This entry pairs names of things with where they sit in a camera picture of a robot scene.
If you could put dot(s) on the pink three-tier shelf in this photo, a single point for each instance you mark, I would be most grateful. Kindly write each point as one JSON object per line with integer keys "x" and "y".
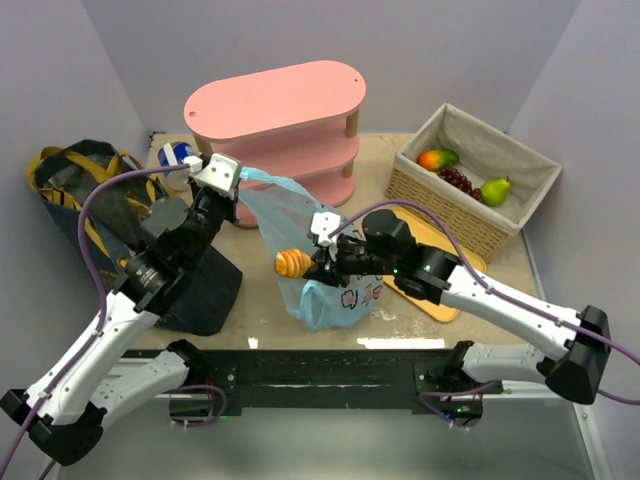
{"x": 298, "y": 121}

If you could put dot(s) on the mango fruit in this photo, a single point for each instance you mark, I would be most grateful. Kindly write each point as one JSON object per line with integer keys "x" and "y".
{"x": 437, "y": 159}

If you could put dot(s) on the black base frame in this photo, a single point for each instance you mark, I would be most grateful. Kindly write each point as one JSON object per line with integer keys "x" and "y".
{"x": 421, "y": 381}

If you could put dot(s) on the blue white can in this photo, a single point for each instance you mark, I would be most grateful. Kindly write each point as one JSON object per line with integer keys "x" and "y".
{"x": 175, "y": 153}

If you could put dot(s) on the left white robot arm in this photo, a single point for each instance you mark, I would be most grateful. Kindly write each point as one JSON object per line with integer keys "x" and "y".
{"x": 66, "y": 411}

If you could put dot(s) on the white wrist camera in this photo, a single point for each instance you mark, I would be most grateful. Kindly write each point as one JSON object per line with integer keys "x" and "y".
{"x": 322, "y": 228}
{"x": 219, "y": 172}

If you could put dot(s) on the dark denim tote bag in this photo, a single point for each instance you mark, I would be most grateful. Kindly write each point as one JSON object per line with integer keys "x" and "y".
{"x": 99, "y": 197}

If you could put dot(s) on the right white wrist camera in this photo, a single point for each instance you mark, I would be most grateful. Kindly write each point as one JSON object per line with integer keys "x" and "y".
{"x": 322, "y": 228}

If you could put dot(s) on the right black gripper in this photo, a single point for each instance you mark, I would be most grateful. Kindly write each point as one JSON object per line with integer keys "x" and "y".
{"x": 326, "y": 263}

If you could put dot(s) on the red grapes bunch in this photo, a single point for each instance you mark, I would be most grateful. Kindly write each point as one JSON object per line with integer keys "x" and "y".
{"x": 457, "y": 179}

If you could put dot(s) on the green pear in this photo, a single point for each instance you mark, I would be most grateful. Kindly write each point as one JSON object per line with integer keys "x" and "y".
{"x": 494, "y": 192}

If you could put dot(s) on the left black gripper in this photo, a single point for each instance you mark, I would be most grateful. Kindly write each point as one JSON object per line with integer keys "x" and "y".
{"x": 220, "y": 201}

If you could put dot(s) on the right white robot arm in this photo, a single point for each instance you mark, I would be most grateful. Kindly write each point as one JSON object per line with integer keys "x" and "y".
{"x": 565, "y": 349}

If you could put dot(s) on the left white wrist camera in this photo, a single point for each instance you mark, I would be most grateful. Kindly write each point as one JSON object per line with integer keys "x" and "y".
{"x": 219, "y": 172}

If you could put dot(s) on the yellow tray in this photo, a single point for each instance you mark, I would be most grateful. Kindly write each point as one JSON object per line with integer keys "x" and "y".
{"x": 425, "y": 233}

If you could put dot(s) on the long braided bread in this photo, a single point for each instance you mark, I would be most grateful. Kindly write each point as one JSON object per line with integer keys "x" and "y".
{"x": 292, "y": 263}

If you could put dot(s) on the wicker basket with liner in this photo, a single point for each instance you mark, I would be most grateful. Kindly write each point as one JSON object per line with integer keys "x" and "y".
{"x": 485, "y": 153}

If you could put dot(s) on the blue plastic bag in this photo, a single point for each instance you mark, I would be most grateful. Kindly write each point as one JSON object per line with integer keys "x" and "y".
{"x": 284, "y": 210}

